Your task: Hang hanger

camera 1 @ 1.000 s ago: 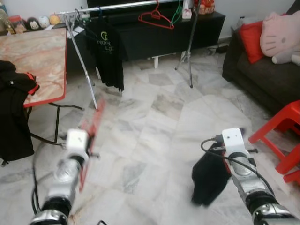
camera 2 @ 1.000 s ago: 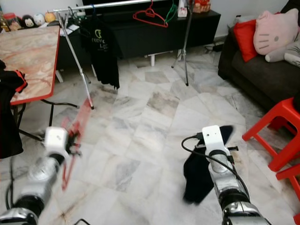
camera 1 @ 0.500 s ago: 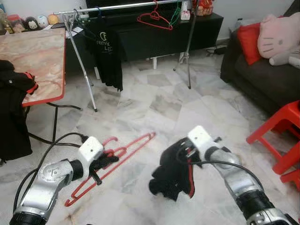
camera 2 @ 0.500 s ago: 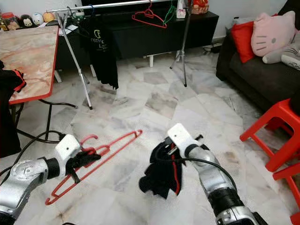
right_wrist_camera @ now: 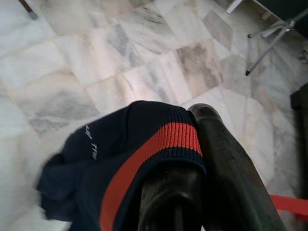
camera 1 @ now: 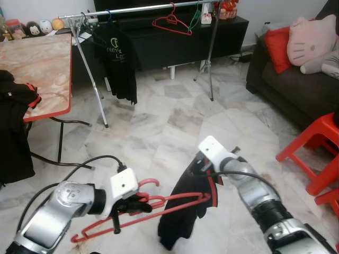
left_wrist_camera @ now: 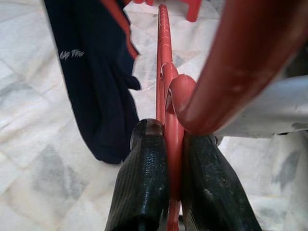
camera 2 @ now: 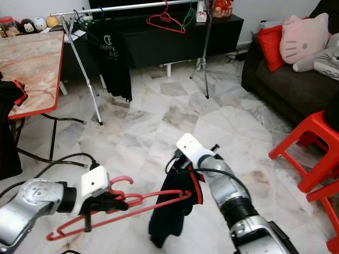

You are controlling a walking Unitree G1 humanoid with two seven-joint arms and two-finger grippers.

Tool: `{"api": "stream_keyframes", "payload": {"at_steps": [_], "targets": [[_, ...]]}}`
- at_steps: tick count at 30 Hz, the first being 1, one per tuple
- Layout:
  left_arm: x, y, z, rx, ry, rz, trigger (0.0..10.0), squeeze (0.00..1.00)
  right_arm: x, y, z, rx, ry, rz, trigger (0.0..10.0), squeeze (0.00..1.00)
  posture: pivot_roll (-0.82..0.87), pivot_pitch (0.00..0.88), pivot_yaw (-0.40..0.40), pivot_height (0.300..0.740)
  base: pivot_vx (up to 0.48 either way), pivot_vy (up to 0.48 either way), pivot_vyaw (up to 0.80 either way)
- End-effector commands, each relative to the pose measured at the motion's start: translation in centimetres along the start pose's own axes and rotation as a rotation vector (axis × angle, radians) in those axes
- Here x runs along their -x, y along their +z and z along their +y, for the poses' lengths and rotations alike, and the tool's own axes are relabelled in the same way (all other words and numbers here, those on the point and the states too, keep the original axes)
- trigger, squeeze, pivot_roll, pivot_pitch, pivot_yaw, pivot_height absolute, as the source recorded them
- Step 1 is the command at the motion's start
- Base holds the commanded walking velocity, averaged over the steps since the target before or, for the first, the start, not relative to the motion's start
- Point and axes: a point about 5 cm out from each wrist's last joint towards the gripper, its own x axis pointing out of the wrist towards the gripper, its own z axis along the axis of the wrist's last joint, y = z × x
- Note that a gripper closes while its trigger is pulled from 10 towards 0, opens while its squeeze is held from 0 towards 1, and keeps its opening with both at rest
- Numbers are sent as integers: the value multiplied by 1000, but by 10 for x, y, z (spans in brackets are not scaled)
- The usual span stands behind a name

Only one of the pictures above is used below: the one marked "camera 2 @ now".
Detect black television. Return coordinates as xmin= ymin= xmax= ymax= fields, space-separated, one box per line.
xmin=88 ymin=0 xmax=207 ymax=10

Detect red lid jar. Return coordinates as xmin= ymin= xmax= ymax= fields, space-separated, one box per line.
xmin=0 ymin=16 xmax=18 ymax=38

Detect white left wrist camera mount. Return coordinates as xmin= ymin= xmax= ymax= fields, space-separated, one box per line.
xmin=81 ymin=165 xmax=112 ymax=201

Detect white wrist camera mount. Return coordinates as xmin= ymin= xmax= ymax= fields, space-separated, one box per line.
xmin=176 ymin=133 xmax=216 ymax=169
xmin=81 ymin=165 xmax=112 ymax=201

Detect green plastic clothes hanger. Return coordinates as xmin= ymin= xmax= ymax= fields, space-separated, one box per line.
xmin=182 ymin=0 xmax=198 ymax=29

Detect red cushion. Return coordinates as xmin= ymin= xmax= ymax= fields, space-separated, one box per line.
xmin=257 ymin=24 xmax=287 ymax=72

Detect silver metal clothes rack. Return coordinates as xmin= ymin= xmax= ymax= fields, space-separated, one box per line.
xmin=49 ymin=0 xmax=216 ymax=126

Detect black round plush toy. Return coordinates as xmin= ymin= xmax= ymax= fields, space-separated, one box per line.
xmin=20 ymin=18 xmax=37 ymax=35

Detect black TV cabinet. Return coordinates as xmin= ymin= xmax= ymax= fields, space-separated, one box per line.
xmin=63 ymin=13 xmax=245 ymax=81

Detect small white bottle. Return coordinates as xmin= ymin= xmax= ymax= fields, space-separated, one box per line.
xmin=195 ymin=6 xmax=208 ymax=23

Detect white round toy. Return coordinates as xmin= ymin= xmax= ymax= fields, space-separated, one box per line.
xmin=33 ymin=16 xmax=48 ymax=32

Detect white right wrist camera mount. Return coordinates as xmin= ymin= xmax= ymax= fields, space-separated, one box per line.
xmin=176 ymin=133 xmax=216 ymax=169

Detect navy garment with red stripe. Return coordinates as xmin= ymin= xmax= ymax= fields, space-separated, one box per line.
xmin=148 ymin=152 xmax=205 ymax=249

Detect red gold figurine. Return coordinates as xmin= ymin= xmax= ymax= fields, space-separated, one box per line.
xmin=211 ymin=0 xmax=235 ymax=19

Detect grey Totoro plush pillow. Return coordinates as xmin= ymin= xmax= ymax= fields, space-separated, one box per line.
xmin=292 ymin=46 xmax=339 ymax=81

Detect pink cat face pillow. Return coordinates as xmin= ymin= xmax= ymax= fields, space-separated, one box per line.
xmin=279 ymin=13 xmax=331 ymax=66

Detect red plastic stool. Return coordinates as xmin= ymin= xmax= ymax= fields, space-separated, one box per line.
xmin=307 ymin=179 xmax=339 ymax=254
xmin=269 ymin=110 xmax=339 ymax=194

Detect black jacket with red trim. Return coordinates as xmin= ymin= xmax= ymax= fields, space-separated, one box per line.
xmin=0 ymin=78 xmax=29 ymax=182

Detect dark grey fabric sofa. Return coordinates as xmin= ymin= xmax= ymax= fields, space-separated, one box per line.
xmin=240 ymin=0 xmax=339 ymax=129

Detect white patterned side table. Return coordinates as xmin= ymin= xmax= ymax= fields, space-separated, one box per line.
xmin=259 ymin=20 xmax=284 ymax=30

